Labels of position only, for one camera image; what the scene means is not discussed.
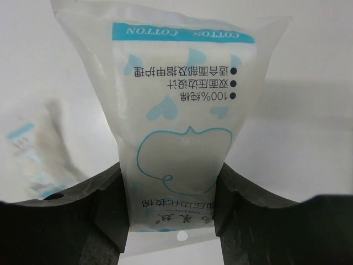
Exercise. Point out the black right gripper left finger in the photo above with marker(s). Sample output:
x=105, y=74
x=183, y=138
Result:
x=85, y=224

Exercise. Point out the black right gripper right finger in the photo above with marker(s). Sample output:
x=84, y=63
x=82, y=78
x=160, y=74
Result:
x=256, y=226

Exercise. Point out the white cotton pad pack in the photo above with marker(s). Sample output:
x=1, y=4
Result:
x=35, y=161
x=176, y=91

